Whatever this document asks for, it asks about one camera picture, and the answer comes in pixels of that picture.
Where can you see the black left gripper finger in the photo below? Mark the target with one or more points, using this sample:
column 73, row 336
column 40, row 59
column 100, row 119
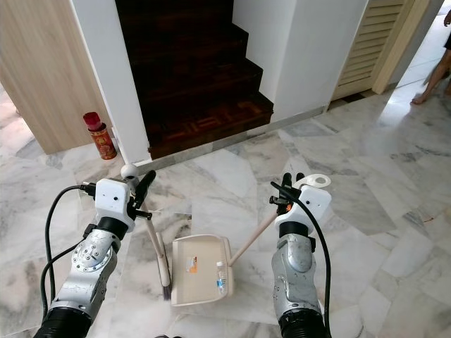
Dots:
column 146, row 183

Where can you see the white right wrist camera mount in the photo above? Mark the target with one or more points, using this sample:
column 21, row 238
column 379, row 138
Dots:
column 313, row 204

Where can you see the light wood louvred door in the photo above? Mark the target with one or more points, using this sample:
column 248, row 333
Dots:
column 370, row 46

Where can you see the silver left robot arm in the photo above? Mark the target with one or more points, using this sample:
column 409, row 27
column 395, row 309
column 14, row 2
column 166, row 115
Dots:
column 88, row 264

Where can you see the person's bare leg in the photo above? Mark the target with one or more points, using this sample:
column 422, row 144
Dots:
column 435, row 74

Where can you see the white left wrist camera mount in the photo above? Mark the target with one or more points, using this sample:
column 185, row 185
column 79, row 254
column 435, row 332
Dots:
column 110, row 201

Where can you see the light wood panel cabinet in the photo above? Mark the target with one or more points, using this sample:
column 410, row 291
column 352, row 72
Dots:
column 46, row 70

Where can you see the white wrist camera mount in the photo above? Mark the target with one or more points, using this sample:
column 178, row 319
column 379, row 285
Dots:
column 313, row 204
column 110, row 201

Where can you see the clear plastic bottle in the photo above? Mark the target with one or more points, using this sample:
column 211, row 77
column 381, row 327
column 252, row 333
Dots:
column 220, row 278

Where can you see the dark wooden staircase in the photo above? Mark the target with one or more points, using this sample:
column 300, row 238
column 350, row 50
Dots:
column 190, row 77

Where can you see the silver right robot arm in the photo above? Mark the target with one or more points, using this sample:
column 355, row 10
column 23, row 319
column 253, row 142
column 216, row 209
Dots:
column 297, row 274

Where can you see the red cylindrical can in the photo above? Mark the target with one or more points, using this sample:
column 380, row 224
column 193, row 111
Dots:
column 101, row 141

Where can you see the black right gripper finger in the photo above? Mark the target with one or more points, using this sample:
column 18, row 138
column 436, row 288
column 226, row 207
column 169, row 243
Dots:
column 299, row 178
column 287, row 179

